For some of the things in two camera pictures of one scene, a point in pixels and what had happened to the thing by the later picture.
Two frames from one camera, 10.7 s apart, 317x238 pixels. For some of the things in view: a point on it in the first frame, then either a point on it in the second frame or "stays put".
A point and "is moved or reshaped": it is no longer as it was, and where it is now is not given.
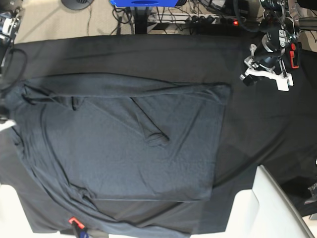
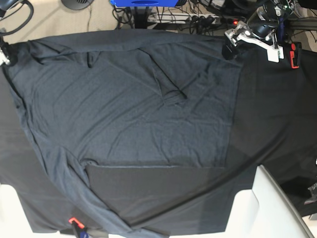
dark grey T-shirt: (129, 154) is moved or reshaped
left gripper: (5, 123) -> (4, 56)
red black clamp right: (295, 55) stays put
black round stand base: (77, 5) stays put
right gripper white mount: (266, 60) -> (236, 33)
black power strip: (208, 20) stays put
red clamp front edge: (80, 225) stays put
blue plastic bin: (144, 3) stays put
